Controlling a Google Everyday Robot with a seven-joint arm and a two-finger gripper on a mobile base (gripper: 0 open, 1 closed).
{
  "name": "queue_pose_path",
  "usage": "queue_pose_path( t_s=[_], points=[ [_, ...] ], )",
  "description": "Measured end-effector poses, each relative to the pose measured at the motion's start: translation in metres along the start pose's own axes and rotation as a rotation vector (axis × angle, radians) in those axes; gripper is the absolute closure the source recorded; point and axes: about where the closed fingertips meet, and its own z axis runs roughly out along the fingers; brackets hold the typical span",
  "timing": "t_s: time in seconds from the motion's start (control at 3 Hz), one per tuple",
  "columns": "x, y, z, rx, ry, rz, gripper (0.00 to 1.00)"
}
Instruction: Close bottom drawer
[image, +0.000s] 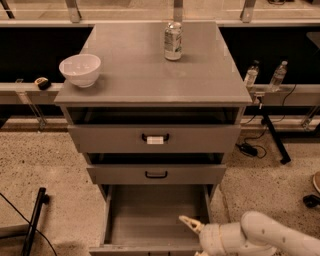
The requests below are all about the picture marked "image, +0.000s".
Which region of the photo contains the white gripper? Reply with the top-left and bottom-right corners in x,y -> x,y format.
179,215 -> 246,256

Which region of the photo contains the grey bottom drawer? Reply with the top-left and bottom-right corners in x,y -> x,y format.
89,184 -> 213,256

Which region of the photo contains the grey drawer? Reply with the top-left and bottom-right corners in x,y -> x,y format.
89,184 -> 213,256
87,164 -> 226,185
68,125 -> 240,153

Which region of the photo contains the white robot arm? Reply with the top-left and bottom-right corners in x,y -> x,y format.
179,211 -> 320,256

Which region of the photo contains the grey middle drawer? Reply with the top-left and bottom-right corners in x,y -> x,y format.
87,164 -> 226,185

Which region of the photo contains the grey drawer cabinet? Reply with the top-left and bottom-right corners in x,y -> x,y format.
53,21 -> 253,204

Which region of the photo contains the grey top drawer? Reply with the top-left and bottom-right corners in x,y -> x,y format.
68,125 -> 240,153

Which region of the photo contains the black object on floor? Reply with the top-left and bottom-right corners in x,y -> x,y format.
303,194 -> 320,208

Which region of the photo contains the black stand leg right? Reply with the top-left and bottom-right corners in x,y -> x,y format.
260,109 -> 291,165

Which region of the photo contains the black stand leg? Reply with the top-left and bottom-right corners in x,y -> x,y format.
21,187 -> 49,256
260,109 -> 291,165

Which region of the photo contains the black stand leg left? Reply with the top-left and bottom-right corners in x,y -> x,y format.
21,187 -> 49,256

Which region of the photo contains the left clear water bottle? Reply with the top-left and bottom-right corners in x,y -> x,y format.
244,60 -> 260,89

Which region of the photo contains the clear water bottle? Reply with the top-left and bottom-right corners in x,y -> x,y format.
244,60 -> 260,89
269,60 -> 288,92

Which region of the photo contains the right clear water bottle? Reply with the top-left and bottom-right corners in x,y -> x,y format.
269,60 -> 288,92

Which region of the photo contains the green white drink can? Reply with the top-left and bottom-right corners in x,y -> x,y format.
164,22 -> 182,61

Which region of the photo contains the white bowl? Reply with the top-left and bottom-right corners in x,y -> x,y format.
59,54 -> 101,88

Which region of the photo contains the yellow black tape measure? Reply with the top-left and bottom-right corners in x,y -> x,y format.
34,77 -> 51,90

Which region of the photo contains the black power adapter with cable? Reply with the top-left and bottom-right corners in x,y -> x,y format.
236,129 -> 267,159

